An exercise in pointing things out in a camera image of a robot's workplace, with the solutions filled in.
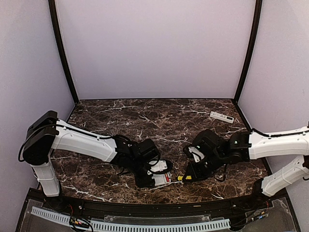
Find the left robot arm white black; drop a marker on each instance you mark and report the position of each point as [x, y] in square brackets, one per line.
[49, 133]

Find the grey remote control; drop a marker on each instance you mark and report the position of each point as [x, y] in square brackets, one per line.
[160, 179]

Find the white slotted cable duct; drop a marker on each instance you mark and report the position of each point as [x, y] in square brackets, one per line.
[135, 224]

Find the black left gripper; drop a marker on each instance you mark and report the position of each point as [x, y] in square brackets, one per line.
[145, 183]

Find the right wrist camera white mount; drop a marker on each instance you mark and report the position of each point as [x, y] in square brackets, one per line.
[193, 153]

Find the right black frame post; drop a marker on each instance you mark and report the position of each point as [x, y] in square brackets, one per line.
[249, 52]

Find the yellow handle screwdriver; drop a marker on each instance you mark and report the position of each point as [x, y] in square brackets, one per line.
[182, 178]

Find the black frame post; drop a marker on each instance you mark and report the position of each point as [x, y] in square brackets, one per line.
[61, 50]
[249, 52]

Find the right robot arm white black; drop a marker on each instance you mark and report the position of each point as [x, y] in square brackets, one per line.
[209, 152]

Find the white remote control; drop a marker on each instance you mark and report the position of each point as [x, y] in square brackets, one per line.
[222, 117]

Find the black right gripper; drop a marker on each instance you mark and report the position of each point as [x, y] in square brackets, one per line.
[196, 175]

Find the left black frame post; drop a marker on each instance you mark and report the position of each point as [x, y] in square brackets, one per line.
[61, 50]

